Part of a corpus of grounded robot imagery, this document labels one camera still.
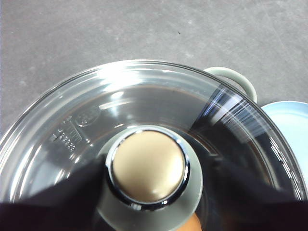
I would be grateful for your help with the brown potato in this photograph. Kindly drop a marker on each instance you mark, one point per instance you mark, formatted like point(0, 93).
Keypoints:
point(196, 223)

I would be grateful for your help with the pale green electric steamer pot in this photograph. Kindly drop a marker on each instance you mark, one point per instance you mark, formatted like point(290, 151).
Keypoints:
point(245, 83)

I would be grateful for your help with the glass lid with green knob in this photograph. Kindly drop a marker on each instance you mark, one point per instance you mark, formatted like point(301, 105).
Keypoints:
point(149, 166)

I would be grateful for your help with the blue round plate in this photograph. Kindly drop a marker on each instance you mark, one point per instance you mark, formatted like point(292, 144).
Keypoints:
point(288, 120)

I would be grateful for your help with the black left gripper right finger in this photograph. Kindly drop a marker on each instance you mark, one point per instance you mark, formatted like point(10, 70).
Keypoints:
point(260, 207)

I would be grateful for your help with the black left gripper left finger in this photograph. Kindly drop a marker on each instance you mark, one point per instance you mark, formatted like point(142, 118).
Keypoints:
point(48, 211)

